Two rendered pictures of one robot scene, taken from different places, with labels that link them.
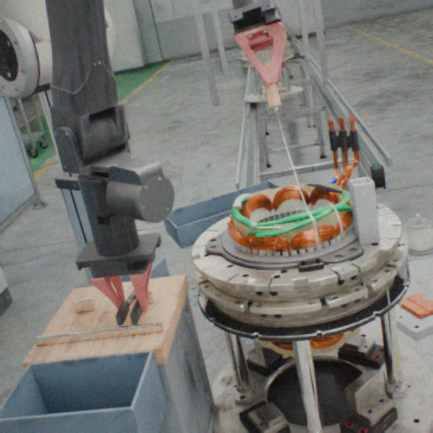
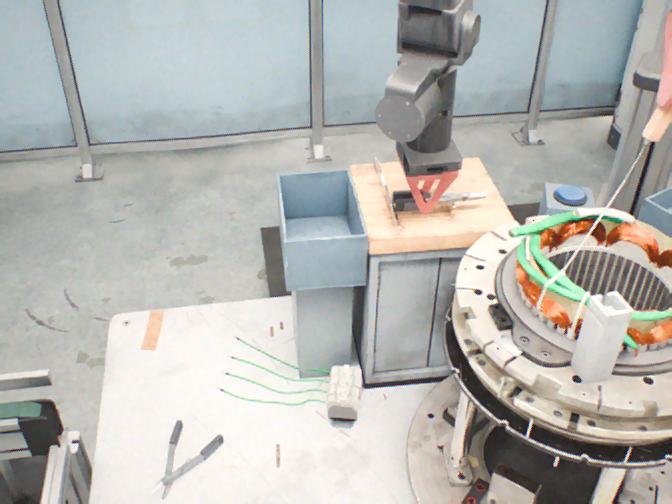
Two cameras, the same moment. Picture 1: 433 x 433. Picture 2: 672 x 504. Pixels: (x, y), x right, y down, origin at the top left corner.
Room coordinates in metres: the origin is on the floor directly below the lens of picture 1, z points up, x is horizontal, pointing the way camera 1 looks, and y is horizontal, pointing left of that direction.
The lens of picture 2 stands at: (0.35, -0.58, 1.61)
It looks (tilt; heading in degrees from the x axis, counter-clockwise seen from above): 38 degrees down; 73
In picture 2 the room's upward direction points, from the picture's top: straight up
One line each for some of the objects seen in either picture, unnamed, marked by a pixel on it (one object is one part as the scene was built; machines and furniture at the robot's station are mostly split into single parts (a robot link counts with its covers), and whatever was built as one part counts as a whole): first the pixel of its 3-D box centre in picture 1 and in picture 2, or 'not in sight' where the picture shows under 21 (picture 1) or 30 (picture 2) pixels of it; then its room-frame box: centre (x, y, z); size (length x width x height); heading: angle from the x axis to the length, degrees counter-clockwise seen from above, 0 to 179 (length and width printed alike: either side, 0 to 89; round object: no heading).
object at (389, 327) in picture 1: (389, 331); (601, 496); (0.78, -0.23, 0.91); 0.02 x 0.02 x 0.21
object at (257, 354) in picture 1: (264, 343); not in sight; (0.91, -0.04, 0.85); 0.06 x 0.04 x 0.05; 130
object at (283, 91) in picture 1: (269, 72); not in sight; (3.79, -0.53, 0.94); 0.39 x 0.39 x 0.30
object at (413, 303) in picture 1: (419, 305); not in sight; (1.00, -0.36, 0.80); 0.07 x 0.05 x 0.01; 17
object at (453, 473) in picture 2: not in sight; (457, 463); (0.69, -0.08, 0.81); 0.07 x 0.03 x 0.01; 76
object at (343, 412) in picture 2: not in sight; (344, 392); (0.58, 0.09, 0.80); 0.10 x 0.05 x 0.04; 66
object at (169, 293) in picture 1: (113, 321); (428, 202); (0.73, 0.18, 1.05); 0.20 x 0.19 x 0.02; 170
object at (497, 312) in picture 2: (310, 264); (500, 315); (0.69, -0.11, 1.10); 0.03 x 0.01 x 0.01; 84
